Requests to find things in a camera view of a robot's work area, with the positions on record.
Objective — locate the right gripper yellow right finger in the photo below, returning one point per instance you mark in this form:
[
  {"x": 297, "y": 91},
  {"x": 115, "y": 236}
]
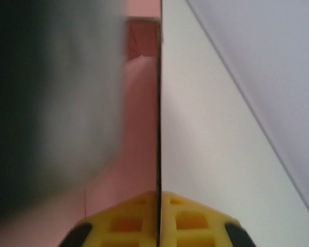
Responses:
[{"x": 190, "y": 223}]

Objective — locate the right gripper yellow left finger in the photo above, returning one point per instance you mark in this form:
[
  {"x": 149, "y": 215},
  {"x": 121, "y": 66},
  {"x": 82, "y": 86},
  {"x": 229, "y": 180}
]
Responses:
[{"x": 123, "y": 223}]

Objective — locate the pink paper box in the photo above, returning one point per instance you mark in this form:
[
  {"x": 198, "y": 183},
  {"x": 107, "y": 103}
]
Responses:
[{"x": 141, "y": 128}]

